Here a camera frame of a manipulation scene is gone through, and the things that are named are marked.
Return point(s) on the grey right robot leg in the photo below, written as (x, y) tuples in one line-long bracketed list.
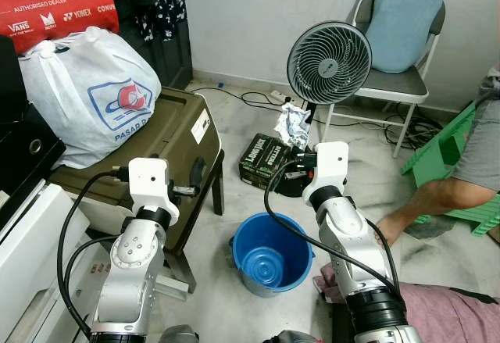
[(297, 337)]

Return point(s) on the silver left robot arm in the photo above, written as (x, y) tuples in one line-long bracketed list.
[(133, 273)]

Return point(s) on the black printed cardboard box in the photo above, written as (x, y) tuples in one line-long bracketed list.
[(262, 159)]

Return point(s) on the light blue cushion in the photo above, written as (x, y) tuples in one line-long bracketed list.
[(406, 15)]

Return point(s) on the white printed shopping bag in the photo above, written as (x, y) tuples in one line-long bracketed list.
[(78, 101)]

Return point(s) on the grey left robot leg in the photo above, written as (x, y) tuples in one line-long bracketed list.
[(180, 335)]

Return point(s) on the black appliance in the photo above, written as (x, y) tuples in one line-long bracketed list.
[(23, 155)]

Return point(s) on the grey metal folding chair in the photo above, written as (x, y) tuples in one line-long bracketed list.
[(398, 85)]

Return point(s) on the white power strip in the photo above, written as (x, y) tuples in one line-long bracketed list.
[(277, 95)]

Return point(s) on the blue plastic bucket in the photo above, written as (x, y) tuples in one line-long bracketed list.
[(273, 265)]

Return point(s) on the green plastic stool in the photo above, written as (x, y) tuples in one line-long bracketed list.
[(437, 148)]

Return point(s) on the person in grey shorts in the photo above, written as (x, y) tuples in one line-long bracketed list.
[(445, 194)]

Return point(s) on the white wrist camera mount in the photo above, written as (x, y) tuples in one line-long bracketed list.
[(148, 180), (330, 165)]

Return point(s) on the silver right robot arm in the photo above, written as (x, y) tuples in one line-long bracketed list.
[(348, 237)]

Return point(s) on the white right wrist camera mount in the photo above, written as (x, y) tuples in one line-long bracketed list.
[(330, 165)]

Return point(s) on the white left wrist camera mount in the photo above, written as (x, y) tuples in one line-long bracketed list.
[(148, 180)]

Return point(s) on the black and grey stand fan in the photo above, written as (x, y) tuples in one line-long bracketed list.
[(328, 62)]

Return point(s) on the olive brown storage cabinet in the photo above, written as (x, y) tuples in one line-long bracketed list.
[(176, 136)]

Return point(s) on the grey robot leg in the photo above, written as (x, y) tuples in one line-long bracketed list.
[(180, 335), (297, 337)]

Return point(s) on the dark wooden wardrobe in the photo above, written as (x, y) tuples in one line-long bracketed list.
[(176, 58)]

